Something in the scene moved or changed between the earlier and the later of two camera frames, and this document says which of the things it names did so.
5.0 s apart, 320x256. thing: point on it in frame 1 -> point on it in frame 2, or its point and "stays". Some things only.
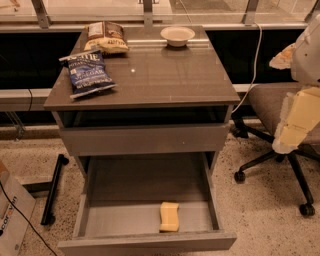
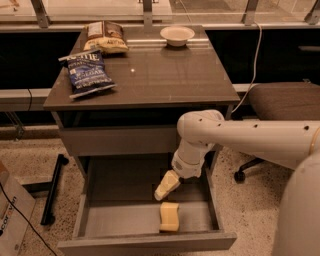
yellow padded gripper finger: (300, 114) -> (170, 182)
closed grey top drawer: (145, 139) stays
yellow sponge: (169, 217) stays
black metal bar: (47, 217) stays
